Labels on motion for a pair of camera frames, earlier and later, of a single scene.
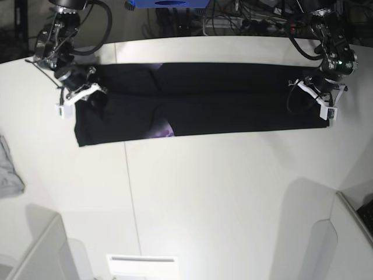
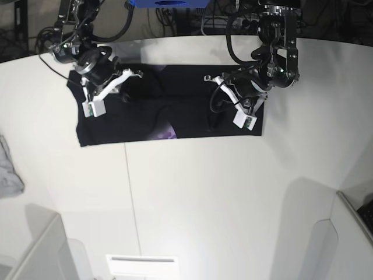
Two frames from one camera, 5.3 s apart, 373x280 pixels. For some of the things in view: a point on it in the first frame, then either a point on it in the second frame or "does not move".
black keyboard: [366, 213] does not move
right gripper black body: [75, 76] -> [94, 65]
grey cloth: [11, 184] does not move
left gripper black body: [322, 80] -> [242, 80]
